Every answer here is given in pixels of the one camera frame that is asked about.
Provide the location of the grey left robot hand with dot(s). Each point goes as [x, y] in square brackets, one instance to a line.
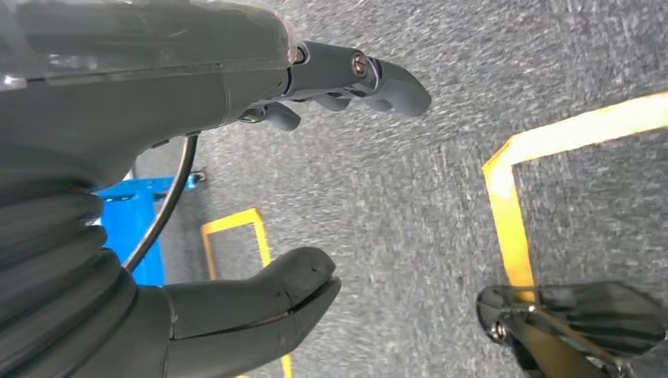
[156, 104]

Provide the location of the blue metal shelf rack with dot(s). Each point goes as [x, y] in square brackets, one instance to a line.
[130, 229]

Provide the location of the black left robot foot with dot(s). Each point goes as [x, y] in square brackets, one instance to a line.
[600, 318]

